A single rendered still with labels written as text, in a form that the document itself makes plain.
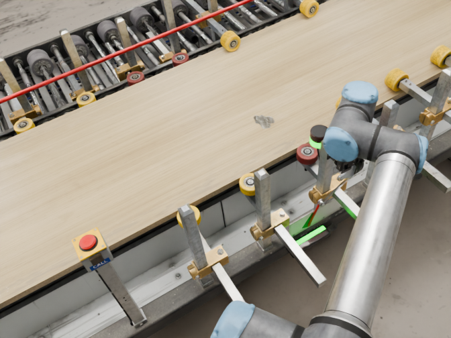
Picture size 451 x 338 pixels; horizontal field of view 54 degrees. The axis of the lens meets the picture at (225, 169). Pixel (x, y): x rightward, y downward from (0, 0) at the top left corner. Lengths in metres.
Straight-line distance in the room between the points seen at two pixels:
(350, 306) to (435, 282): 1.70
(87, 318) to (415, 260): 1.64
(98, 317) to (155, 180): 0.53
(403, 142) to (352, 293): 0.41
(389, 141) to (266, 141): 0.70
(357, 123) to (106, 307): 1.12
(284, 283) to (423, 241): 0.78
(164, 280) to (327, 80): 1.06
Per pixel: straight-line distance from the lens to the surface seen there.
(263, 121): 1.76
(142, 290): 1.74
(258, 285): 2.36
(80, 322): 1.77
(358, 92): 1.18
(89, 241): 1.15
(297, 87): 1.92
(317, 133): 1.43
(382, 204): 0.96
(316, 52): 2.11
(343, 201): 1.59
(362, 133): 1.10
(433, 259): 2.56
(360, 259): 0.87
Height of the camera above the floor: 2.15
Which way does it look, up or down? 51 degrees down
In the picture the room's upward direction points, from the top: 8 degrees counter-clockwise
